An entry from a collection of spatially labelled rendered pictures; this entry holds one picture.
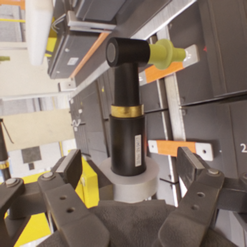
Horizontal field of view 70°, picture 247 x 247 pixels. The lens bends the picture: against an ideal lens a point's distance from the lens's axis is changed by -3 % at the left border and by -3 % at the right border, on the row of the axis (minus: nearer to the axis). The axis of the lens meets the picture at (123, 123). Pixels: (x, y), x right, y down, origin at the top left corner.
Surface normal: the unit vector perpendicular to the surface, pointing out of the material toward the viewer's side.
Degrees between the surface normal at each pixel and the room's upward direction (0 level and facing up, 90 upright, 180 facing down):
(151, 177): 90
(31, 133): 90
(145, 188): 86
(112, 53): 0
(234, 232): 0
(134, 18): 0
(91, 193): 90
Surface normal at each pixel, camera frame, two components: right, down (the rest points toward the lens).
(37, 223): 0.49, 0.22
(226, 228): -0.87, 0.15
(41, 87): 0.47, -0.05
